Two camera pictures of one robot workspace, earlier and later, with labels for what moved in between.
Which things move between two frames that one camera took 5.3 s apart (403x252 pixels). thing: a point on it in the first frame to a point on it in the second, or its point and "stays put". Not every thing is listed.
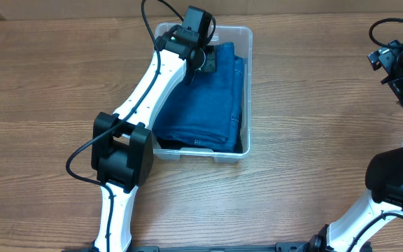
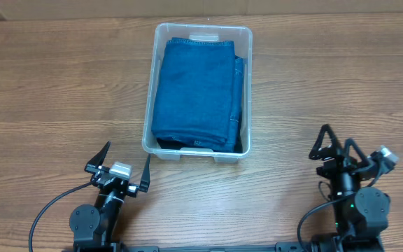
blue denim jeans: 208,113 stays put
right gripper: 398,86 to 336,162
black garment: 173,144 stays put
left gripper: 211,66 to 132,190
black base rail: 280,247 stays put
